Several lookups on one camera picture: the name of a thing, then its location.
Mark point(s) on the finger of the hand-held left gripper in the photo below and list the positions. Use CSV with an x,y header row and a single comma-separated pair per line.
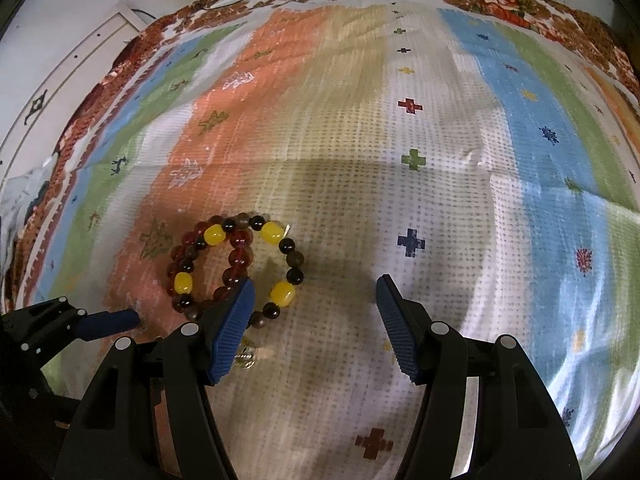
x,y
110,322

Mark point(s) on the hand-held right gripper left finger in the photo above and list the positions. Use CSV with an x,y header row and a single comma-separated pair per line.
x,y
232,330

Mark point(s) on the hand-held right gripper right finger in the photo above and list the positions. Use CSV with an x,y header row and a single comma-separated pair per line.
x,y
397,330

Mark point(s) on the striped colourful blanket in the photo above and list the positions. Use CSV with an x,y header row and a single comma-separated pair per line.
x,y
350,160

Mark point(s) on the white headboard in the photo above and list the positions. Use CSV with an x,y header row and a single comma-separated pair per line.
x,y
60,85

